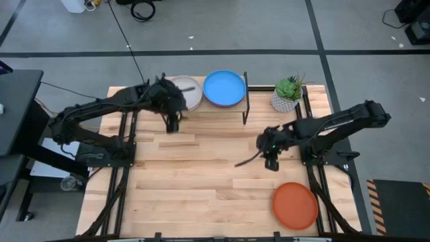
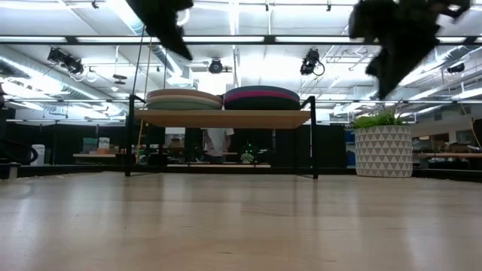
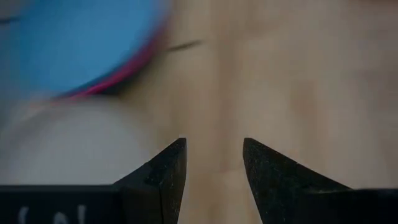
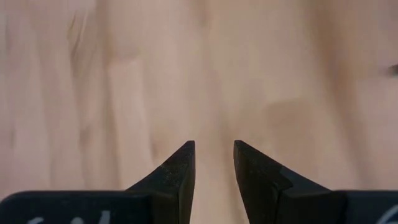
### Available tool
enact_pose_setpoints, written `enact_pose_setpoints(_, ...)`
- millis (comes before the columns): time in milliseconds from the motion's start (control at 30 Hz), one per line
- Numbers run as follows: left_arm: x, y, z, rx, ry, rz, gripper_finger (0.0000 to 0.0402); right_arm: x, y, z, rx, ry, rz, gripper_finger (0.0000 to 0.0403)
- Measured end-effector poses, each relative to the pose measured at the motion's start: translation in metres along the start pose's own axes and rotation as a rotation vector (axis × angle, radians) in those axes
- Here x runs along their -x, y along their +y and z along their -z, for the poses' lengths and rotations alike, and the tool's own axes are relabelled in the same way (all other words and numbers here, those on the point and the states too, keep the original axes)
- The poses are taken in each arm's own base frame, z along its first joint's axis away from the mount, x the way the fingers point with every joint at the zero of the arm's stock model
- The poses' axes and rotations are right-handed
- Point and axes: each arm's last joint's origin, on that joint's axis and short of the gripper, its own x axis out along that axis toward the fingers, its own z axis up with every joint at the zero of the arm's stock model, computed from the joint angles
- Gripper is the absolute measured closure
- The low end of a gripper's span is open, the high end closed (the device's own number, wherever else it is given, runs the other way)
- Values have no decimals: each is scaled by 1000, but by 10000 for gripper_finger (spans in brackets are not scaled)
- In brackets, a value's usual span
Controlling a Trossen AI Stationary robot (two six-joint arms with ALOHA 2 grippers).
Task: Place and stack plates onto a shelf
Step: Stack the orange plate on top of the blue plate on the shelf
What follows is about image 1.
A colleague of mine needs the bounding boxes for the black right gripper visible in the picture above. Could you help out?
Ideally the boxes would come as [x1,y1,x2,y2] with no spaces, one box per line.
[234,126,298,168]

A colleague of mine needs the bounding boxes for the succulent plant in white pot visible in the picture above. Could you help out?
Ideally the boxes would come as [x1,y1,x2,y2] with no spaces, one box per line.
[270,71,307,114]

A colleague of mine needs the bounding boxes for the long thin black cable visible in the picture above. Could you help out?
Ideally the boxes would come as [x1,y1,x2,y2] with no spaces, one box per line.
[106,0,147,85]

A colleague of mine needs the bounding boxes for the black aluminium mounting frame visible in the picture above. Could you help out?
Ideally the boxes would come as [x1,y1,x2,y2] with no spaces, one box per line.
[77,110,138,238]
[247,85,362,236]

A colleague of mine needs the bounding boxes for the clear glass jar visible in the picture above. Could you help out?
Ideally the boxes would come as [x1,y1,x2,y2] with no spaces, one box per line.
[60,175,83,192]

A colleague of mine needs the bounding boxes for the blue plate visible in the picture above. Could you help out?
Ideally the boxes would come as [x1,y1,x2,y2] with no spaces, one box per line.
[202,69,247,108]

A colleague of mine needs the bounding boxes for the magenta plate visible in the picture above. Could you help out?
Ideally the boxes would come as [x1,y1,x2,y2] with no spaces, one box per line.
[204,97,245,109]

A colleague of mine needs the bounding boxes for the black mat with hazard stripes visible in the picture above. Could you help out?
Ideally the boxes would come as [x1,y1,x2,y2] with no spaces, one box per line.
[365,179,430,236]

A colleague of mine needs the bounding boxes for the black coiled cable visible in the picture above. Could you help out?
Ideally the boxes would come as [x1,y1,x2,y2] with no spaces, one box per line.
[130,0,157,23]

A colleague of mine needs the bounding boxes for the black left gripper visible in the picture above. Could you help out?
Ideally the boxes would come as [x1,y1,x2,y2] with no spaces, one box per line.
[150,76,196,115]

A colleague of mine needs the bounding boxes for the black desk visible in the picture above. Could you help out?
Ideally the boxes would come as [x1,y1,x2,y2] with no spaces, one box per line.
[0,69,90,223]

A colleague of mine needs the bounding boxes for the white flat panel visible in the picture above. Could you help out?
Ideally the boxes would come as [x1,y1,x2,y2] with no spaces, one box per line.
[29,137,91,179]

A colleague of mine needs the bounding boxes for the white bin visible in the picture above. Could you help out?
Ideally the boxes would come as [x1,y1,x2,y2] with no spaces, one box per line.
[60,0,87,14]

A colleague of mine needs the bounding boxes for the black frame rail with brackets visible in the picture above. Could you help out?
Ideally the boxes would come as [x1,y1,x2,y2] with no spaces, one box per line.
[77,231,430,242]

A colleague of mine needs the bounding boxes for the black equipment case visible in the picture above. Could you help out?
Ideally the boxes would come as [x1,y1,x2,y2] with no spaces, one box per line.
[404,19,430,46]
[394,0,430,24]

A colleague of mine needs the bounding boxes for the orange plate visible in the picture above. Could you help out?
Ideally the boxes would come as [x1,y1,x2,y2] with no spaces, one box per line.
[271,181,319,231]

